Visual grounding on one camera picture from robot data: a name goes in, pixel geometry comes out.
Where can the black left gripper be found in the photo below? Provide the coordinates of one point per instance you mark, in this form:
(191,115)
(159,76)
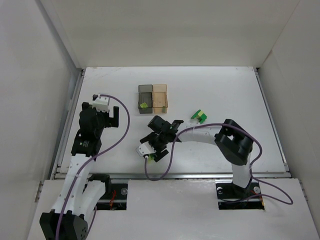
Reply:
(110,120)

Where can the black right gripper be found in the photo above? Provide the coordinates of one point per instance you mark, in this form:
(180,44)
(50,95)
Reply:
(157,145)

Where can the green and lime lego cluster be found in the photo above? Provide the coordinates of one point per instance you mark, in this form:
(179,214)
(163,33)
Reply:
(200,116)

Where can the lime lego piece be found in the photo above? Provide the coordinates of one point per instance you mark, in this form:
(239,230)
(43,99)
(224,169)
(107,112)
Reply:
(150,159)

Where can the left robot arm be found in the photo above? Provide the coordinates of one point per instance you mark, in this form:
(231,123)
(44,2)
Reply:
(69,216)

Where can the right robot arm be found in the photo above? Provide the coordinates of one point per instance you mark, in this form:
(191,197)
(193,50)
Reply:
(233,141)

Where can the lime lego in grey container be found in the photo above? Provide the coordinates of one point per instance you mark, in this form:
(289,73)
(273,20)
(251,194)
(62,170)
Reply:
(143,105)

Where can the smoky grey transparent container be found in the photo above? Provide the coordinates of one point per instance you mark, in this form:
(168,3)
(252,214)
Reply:
(145,95)

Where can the amber transparent container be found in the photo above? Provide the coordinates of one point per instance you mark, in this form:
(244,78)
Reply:
(160,98)

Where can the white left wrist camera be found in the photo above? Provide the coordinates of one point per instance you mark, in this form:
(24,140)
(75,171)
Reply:
(101,103)

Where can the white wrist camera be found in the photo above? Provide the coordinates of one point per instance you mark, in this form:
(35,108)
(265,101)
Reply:
(145,149)
(101,103)

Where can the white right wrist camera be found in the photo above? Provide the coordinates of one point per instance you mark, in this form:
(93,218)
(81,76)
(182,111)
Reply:
(145,149)

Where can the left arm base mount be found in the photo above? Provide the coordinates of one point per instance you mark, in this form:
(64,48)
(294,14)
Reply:
(115,198)

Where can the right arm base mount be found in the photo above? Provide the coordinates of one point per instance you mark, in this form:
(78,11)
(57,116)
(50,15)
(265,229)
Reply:
(233,197)

